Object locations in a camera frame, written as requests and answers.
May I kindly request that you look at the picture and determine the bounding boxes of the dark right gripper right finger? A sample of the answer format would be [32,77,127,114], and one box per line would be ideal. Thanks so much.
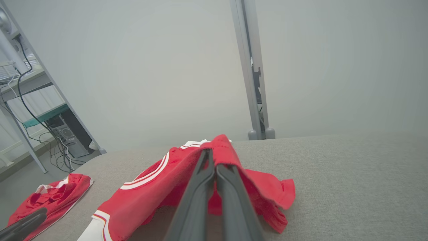
[216,164,266,241]

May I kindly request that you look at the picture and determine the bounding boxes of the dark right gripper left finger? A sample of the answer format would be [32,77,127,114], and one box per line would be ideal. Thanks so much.
[164,149,216,241]

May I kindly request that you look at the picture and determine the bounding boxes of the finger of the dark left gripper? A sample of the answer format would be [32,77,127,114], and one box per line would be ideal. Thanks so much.
[0,208,48,241]

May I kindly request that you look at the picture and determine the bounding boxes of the plain red shirt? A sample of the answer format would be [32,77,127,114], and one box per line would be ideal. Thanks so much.
[7,173,93,241]

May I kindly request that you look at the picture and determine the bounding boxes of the red jersey with large number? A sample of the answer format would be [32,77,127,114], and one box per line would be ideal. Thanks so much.
[77,135,296,241]

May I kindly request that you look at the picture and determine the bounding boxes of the dark computer tower case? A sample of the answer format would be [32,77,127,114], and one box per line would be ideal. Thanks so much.
[47,110,91,158]

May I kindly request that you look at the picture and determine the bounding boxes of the teal shelf board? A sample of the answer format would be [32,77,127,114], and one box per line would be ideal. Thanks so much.
[23,103,70,128]

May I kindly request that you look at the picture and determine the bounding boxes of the white stand pole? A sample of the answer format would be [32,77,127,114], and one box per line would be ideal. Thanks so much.
[0,7,30,75]

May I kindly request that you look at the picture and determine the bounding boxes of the black floor cable bundle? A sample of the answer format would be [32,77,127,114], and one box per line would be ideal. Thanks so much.
[27,132,87,173]

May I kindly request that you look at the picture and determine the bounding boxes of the long black hanging cable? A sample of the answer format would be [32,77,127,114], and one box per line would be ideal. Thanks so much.
[15,35,74,173]

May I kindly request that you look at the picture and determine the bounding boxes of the grey partition joint post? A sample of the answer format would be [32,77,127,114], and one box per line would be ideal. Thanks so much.
[229,0,270,139]

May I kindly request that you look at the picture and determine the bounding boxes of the white metal desk frame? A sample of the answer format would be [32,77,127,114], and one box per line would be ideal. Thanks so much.
[0,69,53,174]

